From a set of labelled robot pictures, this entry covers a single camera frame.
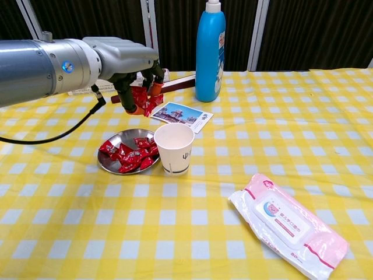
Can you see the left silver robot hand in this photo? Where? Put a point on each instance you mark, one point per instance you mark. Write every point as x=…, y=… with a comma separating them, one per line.
x=122, y=58

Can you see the round steel plate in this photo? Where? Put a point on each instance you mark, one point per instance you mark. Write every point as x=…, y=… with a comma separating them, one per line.
x=131, y=135

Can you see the white paper cup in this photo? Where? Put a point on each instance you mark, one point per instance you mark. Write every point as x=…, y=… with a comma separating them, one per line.
x=175, y=157

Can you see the black partition panel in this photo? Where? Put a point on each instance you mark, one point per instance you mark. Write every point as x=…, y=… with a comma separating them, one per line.
x=320, y=29
x=87, y=17
x=180, y=29
x=8, y=17

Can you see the dark red folded fan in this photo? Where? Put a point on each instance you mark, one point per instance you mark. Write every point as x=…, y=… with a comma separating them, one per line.
x=177, y=83

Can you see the building photo postcard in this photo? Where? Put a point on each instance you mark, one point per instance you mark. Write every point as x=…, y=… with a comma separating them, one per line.
x=180, y=115

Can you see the blue pump bottle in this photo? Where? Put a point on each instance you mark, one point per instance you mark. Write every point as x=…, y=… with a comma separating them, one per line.
x=207, y=58

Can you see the yellow white checkered tablecloth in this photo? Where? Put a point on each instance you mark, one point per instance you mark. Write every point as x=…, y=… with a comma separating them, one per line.
x=204, y=204

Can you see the pink wet wipes pack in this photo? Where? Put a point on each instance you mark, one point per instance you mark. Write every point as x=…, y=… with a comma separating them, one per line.
x=285, y=221

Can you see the white partition post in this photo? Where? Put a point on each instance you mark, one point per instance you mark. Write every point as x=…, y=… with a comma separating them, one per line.
x=29, y=14
x=259, y=29
x=371, y=64
x=148, y=23

